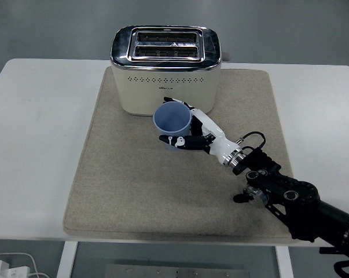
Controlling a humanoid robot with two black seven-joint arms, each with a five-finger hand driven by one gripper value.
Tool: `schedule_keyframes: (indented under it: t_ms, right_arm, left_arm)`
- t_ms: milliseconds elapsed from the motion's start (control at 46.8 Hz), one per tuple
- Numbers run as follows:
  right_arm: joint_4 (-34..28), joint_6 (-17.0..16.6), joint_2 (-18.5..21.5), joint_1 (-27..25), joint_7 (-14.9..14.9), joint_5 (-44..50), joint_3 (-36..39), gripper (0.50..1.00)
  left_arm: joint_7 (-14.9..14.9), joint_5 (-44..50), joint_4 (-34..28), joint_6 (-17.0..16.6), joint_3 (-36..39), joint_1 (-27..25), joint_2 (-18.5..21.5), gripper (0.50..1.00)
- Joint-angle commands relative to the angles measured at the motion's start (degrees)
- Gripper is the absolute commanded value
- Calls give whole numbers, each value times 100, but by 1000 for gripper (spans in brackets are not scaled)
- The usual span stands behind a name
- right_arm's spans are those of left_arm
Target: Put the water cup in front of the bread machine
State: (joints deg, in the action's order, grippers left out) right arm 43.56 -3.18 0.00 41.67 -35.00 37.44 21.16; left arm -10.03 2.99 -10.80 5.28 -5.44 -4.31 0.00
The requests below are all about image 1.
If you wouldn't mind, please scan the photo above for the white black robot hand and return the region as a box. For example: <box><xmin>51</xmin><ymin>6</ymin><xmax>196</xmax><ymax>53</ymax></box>
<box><xmin>158</xmin><ymin>97</ymin><xmax>241</xmax><ymax>166</ymax></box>

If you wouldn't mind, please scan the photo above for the blue ribbed water cup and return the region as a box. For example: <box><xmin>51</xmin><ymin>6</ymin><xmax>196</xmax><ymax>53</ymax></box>
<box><xmin>153</xmin><ymin>101</ymin><xmax>193</xmax><ymax>152</ymax></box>

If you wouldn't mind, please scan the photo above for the cream chrome toaster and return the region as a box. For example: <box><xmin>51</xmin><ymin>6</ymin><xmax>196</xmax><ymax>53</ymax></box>
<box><xmin>109</xmin><ymin>25</ymin><xmax>232</xmax><ymax>118</ymax></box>

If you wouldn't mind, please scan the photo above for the beige felt table mat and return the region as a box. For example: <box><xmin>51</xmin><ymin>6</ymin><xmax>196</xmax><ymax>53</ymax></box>
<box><xmin>63</xmin><ymin>68</ymin><xmax>307</xmax><ymax>240</ymax></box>

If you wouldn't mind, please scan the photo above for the white table leg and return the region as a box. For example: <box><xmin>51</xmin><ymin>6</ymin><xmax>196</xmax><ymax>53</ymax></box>
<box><xmin>274</xmin><ymin>246</ymin><xmax>294</xmax><ymax>278</ymax></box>
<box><xmin>56</xmin><ymin>241</ymin><xmax>79</xmax><ymax>278</ymax></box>

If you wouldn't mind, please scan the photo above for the grey metal plate with screws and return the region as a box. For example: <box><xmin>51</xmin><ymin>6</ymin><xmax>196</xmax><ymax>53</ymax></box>
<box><xmin>104</xmin><ymin>264</ymin><xmax>252</xmax><ymax>278</ymax></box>

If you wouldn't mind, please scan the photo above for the white power strip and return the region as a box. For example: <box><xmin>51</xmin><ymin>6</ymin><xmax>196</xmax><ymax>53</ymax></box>
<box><xmin>6</xmin><ymin>266</ymin><xmax>31</xmax><ymax>278</ymax></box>

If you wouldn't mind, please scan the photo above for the white power cable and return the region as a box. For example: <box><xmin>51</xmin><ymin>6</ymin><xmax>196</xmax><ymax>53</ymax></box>
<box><xmin>0</xmin><ymin>253</ymin><xmax>49</xmax><ymax>278</ymax></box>

